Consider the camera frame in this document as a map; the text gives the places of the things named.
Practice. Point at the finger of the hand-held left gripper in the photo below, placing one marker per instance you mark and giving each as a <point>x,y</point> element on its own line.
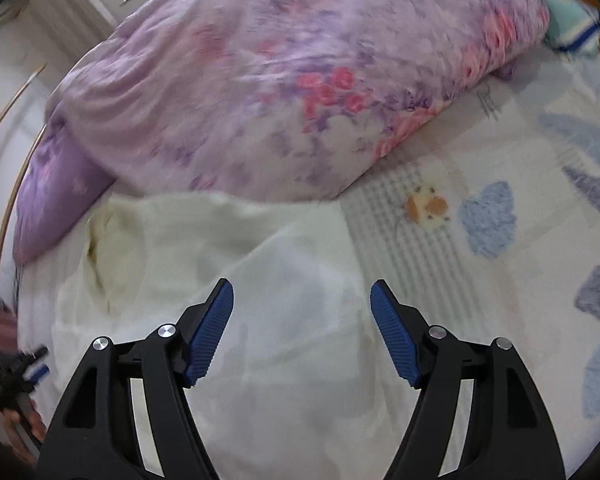
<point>31,360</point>

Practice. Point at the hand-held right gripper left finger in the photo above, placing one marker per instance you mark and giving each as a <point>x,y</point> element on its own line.
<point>211,328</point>

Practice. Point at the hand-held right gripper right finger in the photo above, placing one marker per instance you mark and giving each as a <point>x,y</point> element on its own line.
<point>393,328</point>

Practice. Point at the white garment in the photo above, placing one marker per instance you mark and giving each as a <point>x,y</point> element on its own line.
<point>260,310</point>

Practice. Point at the person's left hand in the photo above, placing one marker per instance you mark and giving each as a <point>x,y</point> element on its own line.
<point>27,422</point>

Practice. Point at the patterned white bed sheet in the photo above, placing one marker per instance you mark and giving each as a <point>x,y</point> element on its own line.
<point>505,220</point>

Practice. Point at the purple floral quilt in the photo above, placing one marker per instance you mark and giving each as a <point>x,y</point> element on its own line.
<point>260,90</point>

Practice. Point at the teal striped cloth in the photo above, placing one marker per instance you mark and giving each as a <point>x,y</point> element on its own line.
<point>575,22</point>

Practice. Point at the wooden bed frame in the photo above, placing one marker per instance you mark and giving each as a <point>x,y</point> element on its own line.
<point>10,160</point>

